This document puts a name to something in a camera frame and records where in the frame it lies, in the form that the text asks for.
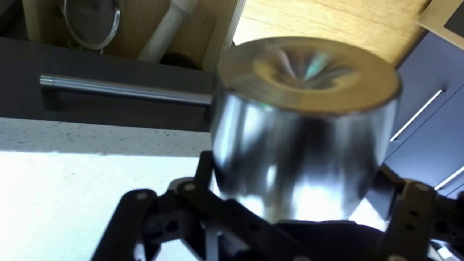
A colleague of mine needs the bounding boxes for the dark blue drawer cabinet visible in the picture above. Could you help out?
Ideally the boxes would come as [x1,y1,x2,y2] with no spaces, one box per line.
[381,31,464,201]

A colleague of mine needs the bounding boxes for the open wooden drawer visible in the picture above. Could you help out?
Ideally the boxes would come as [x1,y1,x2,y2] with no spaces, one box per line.
[0,0,247,134]

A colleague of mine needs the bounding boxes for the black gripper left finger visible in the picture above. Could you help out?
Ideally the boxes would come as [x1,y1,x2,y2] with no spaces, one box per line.
[91,150,276,261]

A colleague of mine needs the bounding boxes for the kitchen island with white counter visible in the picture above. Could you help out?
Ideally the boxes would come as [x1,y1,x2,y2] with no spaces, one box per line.
[0,117,228,261]

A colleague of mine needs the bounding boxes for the silver metal cylinder cup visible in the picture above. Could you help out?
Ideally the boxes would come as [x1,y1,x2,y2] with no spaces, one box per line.
[208,35,402,227]

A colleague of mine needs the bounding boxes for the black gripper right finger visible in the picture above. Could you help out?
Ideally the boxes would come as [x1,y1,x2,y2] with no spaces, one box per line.
[365,166,464,261]

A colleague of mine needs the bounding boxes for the metal drawer bar handle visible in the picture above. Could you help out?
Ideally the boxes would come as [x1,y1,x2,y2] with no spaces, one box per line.
[37,72,214,108]

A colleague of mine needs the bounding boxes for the white handled utensil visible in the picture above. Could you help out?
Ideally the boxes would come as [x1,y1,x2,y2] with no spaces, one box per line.
[136,0,199,64]

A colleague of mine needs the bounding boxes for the round metal mesh strainer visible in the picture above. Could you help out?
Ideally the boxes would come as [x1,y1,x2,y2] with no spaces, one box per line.
[56,0,123,53]

